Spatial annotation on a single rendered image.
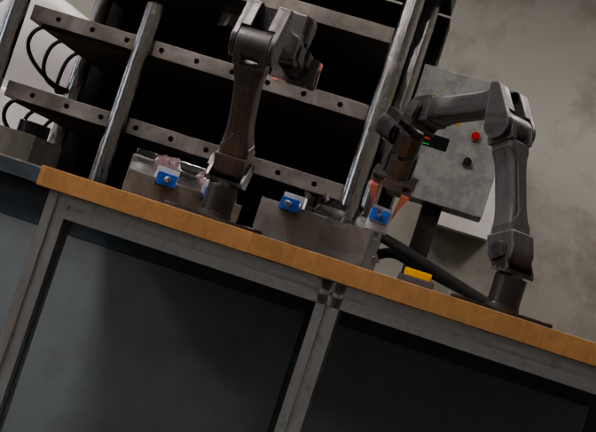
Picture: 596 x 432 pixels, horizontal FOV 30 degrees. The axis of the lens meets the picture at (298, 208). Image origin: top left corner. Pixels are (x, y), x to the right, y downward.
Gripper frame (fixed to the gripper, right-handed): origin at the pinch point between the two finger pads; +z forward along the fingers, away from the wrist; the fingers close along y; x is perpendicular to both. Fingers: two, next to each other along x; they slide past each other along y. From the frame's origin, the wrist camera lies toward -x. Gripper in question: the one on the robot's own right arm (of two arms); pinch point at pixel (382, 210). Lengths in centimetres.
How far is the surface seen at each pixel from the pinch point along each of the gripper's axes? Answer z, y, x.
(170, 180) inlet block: 3.6, 43.8, 21.9
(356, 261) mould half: 8.8, 0.6, 12.0
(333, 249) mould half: 8.5, 6.3, 11.8
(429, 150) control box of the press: 7, -1, -84
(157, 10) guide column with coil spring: -4, 91, -79
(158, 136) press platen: 30, 76, -68
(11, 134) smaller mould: 17, 92, 1
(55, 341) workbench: 47, 57, 31
